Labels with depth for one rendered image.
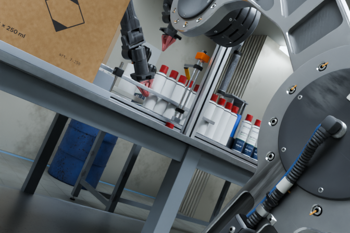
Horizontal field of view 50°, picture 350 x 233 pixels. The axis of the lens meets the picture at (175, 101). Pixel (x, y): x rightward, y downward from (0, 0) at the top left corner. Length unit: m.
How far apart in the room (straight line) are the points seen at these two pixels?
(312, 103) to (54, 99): 0.66
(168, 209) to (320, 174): 0.80
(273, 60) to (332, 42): 4.97
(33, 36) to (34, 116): 3.67
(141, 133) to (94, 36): 0.31
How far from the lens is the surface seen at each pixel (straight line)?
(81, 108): 1.01
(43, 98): 0.98
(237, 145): 1.93
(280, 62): 5.68
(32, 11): 0.97
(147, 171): 5.44
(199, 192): 5.15
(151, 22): 5.13
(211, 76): 1.55
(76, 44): 1.00
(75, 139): 4.06
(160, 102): 1.60
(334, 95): 0.51
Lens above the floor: 0.79
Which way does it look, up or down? 6 degrees up
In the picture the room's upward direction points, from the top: 23 degrees clockwise
